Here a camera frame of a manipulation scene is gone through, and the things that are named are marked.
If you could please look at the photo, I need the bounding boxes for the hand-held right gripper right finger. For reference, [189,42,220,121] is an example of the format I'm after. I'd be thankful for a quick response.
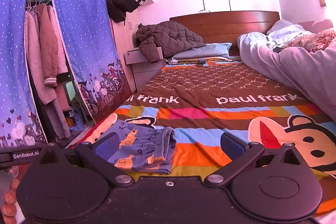
[205,132,301,186]

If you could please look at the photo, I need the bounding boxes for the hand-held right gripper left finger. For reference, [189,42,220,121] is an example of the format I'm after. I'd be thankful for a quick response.
[39,132,135,186]

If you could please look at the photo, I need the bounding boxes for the blue car print pants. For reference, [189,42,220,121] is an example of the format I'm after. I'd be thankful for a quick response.
[96,119,177,174]

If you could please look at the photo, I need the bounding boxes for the person's left hand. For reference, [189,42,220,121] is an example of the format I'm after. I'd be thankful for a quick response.
[0,178,21,224]

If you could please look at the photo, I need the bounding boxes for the brown colourful printed bed sheet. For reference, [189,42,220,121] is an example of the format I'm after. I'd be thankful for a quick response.
[71,56,336,216]

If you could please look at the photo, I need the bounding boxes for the white nightstand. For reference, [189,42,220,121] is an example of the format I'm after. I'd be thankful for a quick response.
[123,46,168,93]

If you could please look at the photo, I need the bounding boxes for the grey-blue duvet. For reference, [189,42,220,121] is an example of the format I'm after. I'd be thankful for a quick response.
[238,19,336,122]

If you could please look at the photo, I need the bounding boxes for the light blue pillow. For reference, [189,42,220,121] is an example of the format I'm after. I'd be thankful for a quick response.
[168,42,233,64]

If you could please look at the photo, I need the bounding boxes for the blue printed wardrobe curtain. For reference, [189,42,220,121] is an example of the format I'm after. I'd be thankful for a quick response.
[0,0,48,148]
[46,0,132,123]

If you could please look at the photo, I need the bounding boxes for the pink fleece coat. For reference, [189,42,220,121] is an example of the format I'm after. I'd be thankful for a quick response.
[24,5,57,106]

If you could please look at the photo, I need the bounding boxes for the pink padded jacket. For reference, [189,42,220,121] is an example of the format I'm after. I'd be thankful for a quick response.
[39,4,69,86]

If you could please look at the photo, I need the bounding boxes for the light wooden wardrobe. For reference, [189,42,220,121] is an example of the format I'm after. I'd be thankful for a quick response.
[102,0,142,93]

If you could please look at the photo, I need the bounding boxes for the wooden headboard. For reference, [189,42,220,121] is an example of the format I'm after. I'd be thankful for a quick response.
[169,11,280,56]

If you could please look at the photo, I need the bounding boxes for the dark quilted jacket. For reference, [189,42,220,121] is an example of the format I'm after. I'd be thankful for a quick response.
[136,21,206,64]

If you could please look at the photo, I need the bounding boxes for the floral pillow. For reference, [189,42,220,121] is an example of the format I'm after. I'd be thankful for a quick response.
[282,28,336,52]

